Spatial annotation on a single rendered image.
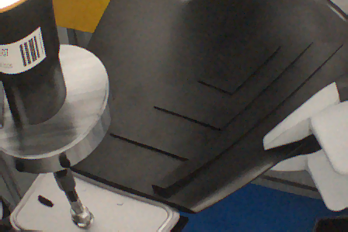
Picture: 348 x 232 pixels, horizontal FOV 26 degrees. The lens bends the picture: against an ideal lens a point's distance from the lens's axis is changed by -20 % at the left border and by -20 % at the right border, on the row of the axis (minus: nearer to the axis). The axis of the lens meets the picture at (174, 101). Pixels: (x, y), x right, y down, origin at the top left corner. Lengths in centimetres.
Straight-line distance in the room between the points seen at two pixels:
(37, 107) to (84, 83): 3
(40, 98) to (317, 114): 16
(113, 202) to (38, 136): 10
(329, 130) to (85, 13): 45
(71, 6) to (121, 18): 31
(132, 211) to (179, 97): 8
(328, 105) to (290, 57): 8
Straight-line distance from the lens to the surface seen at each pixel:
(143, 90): 47
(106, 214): 42
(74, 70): 36
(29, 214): 44
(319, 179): 46
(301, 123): 43
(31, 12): 31
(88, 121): 34
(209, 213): 107
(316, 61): 51
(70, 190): 40
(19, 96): 33
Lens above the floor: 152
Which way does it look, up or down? 45 degrees down
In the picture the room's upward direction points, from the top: 11 degrees counter-clockwise
